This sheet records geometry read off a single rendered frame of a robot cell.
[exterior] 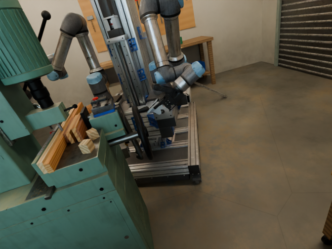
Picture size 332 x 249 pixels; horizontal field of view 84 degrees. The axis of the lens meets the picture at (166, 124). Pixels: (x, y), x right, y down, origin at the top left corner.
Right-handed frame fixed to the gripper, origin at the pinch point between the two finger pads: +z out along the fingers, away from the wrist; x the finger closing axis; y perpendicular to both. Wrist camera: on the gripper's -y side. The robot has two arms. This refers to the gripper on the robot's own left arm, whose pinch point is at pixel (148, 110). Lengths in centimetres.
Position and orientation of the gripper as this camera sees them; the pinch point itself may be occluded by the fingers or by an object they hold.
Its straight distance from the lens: 99.2
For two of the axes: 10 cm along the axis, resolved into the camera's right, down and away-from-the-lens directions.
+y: 6.7, 6.1, 4.3
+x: -1.6, -4.4, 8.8
